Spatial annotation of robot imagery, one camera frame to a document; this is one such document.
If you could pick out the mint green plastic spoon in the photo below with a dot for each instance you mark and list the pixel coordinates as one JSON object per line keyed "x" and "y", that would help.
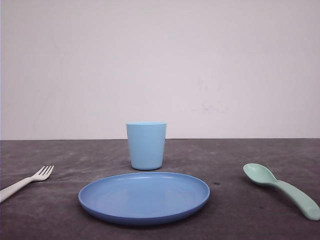
{"x": 262, "y": 176}

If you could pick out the blue plastic plate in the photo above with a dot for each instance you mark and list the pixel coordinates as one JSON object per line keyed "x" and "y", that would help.
{"x": 144, "y": 198}

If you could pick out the white plastic fork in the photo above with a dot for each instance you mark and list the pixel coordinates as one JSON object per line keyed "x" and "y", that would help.
{"x": 40, "y": 176}

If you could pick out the light blue plastic cup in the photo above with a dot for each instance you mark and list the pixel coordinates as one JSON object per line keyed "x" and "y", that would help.
{"x": 146, "y": 142}

